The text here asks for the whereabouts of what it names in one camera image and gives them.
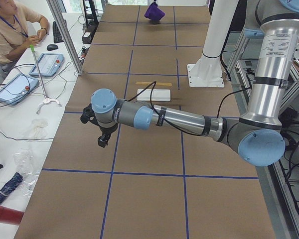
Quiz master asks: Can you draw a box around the seated person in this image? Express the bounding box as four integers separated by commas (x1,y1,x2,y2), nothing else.
0,0,49,74

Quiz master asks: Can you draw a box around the black computer mouse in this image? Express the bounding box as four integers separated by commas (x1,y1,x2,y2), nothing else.
46,44,58,51

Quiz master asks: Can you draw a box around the white crumpled cloth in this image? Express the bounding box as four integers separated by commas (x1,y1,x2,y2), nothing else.
23,119,48,139

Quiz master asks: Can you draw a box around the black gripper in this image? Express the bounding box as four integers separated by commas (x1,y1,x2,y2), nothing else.
98,121,118,148

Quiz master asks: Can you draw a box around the teach pendant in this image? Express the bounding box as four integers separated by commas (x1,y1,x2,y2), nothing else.
0,74,38,106
36,53,64,77

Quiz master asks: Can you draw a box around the metal reacher stick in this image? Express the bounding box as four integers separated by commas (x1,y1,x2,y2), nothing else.
30,44,62,115

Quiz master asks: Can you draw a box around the aluminium frame post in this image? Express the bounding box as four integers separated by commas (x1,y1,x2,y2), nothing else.
47,0,83,76

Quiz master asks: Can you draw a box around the black keyboard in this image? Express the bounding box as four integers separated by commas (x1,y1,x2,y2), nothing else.
52,21,63,43

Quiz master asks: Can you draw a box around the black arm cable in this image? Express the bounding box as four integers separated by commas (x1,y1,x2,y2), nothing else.
126,80,252,136

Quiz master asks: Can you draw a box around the folded blue umbrella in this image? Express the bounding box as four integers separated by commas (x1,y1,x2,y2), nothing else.
0,172,23,204

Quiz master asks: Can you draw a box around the white wooden towel rack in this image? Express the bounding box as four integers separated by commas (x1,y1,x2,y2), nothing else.
136,86,171,102

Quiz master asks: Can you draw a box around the clear plastic wrap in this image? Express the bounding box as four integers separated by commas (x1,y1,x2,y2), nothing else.
13,149,40,198

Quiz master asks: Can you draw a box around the purple towel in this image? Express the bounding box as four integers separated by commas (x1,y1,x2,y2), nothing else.
144,0,165,21

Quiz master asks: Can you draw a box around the near teach pendant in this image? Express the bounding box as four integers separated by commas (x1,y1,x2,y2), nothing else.
0,74,38,106

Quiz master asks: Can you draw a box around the red bottle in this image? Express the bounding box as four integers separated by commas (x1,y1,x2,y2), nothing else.
0,205,24,225

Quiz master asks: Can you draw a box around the far teach pendant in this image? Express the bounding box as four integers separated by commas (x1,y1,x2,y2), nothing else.
36,53,64,77

